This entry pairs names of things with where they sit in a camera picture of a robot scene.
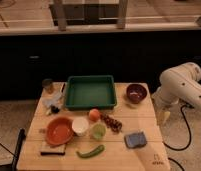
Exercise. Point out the white cup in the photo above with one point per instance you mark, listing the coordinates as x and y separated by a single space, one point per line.
80 126

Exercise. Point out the dark grape bunch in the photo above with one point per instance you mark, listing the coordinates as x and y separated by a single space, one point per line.
112 123

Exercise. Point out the black pole left of table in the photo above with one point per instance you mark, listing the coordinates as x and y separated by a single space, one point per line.
21 137

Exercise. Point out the crumpled clear plastic bag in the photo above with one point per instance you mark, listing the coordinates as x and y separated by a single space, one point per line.
53 104

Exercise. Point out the green plastic tray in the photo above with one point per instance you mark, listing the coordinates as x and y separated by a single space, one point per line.
87 92

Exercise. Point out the dark red bowl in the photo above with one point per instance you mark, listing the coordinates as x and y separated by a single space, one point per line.
136 93

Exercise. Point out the blue sponge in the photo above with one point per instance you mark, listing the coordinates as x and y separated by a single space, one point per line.
135 140

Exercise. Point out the orange bowl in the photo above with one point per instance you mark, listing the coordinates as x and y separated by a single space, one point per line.
59 131

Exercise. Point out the small wooden board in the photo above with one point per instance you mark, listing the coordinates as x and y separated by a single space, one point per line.
46 149

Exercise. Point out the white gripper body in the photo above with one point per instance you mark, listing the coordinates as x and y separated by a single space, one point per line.
163 99

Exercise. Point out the light green cup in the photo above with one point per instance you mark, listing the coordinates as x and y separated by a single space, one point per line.
98 131

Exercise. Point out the green chili pepper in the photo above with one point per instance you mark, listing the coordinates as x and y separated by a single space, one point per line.
96 151

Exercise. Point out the orange peach fruit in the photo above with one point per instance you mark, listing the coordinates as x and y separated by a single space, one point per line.
94 115

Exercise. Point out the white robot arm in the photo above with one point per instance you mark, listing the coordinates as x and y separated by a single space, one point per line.
177 83

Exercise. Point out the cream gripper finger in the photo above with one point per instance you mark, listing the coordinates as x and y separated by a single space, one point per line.
164 117

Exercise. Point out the black marker pen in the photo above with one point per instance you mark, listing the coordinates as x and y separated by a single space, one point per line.
63 87

